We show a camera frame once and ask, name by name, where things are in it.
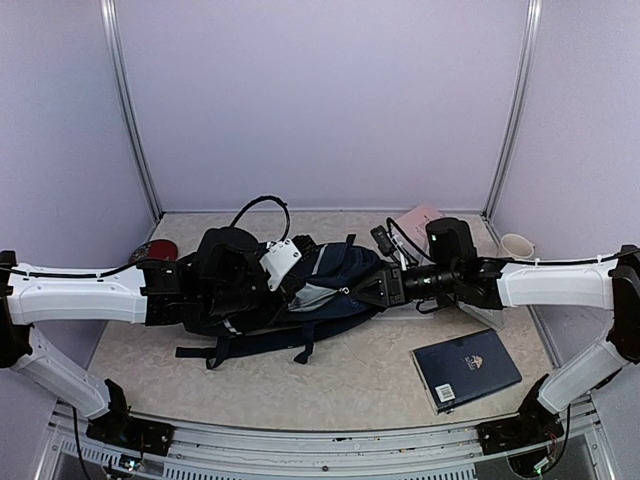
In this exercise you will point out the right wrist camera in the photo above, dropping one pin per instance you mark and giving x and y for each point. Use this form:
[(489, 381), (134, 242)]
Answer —
[(383, 241)]

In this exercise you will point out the aluminium corner post left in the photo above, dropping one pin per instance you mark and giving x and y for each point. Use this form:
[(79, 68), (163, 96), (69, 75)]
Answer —
[(112, 34)]

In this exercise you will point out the aluminium corner post right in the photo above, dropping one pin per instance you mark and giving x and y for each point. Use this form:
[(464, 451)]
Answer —
[(516, 109)]

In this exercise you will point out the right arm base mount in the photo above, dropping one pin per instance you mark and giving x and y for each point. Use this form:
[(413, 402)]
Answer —
[(530, 425)]

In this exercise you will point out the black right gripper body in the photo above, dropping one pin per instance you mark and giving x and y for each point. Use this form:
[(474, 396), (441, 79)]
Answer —
[(396, 287)]

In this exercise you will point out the dark blue notebook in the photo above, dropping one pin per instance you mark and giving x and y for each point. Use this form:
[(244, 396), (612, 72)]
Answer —
[(465, 369)]

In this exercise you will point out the aluminium front rail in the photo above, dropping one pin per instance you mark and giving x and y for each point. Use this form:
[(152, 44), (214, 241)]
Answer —
[(207, 451)]

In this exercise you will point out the red floral bowl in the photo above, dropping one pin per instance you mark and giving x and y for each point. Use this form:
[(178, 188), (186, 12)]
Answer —
[(159, 249)]

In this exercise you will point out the aluminium corner post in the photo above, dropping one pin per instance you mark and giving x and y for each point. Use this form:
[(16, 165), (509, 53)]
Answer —
[(516, 109), (112, 34)]

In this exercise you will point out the floral ceramic mug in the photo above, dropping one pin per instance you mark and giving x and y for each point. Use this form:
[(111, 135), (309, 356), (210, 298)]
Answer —
[(516, 246)]

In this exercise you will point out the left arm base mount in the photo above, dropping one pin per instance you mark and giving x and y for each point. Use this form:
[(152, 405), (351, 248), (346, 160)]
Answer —
[(119, 428)]

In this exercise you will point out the grey open book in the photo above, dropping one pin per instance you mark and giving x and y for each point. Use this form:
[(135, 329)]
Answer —
[(493, 319)]

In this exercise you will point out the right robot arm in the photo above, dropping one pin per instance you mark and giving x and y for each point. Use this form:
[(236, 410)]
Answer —
[(609, 282)]

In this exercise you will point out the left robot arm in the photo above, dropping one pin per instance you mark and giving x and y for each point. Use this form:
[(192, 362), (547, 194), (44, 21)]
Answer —
[(230, 272)]

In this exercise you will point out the navy blue student backpack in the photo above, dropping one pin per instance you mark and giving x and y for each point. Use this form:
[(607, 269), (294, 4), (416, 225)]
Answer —
[(324, 307)]

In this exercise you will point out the pink booklet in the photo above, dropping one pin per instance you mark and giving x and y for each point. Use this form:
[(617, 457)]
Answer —
[(414, 222)]

